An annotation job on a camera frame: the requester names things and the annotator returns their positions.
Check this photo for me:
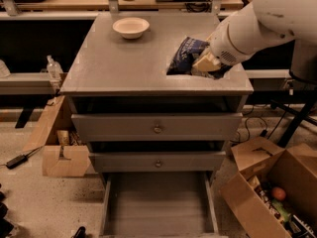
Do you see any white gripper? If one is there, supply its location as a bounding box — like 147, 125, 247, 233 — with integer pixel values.
192, 21, 258, 72

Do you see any blue chip bag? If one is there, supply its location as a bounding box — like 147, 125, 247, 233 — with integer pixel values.
166, 37, 209, 75

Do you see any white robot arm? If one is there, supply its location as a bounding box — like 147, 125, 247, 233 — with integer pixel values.
193, 0, 317, 71

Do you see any grey top drawer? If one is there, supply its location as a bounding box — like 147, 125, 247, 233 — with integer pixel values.
71, 113, 242, 142

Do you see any grey drawer cabinet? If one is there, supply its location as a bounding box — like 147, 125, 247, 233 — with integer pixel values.
59, 11, 255, 183

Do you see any grey middle drawer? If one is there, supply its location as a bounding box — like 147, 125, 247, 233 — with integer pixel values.
89, 151, 226, 173

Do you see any grey open bottom drawer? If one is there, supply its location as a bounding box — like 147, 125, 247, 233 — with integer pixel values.
99, 172, 227, 238

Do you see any white bowl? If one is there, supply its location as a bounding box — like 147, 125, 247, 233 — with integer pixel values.
113, 17, 150, 40

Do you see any black chair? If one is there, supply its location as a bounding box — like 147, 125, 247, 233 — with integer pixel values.
270, 41, 317, 147

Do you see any right cardboard box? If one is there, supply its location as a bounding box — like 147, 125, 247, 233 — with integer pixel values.
220, 136, 317, 238

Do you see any cardboard box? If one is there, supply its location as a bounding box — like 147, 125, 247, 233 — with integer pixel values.
220, 136, 317, 238
24, 96, 91, 178

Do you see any red apple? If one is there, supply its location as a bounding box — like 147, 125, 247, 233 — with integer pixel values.
271, 186, 286, 201

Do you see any clear plastic bottle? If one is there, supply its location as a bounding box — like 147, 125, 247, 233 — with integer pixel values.
47, 56, 63, 81

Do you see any left cardboard box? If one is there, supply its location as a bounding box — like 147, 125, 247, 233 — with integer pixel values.
24, 96, 91, 178

